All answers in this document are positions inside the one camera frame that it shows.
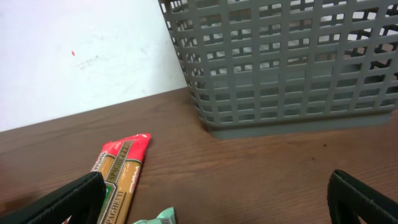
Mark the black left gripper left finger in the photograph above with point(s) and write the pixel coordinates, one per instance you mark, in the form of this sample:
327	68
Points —
77	202

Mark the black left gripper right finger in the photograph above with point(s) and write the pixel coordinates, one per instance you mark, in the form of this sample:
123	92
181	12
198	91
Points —
350	201

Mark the red spaghetti packet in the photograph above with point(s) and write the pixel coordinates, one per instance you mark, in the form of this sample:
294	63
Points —
120	163

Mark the mint green snack packet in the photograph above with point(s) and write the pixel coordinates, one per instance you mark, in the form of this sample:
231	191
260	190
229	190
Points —
167	216

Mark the grey plastic lattice basket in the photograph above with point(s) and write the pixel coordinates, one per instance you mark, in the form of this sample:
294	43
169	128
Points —
261	67

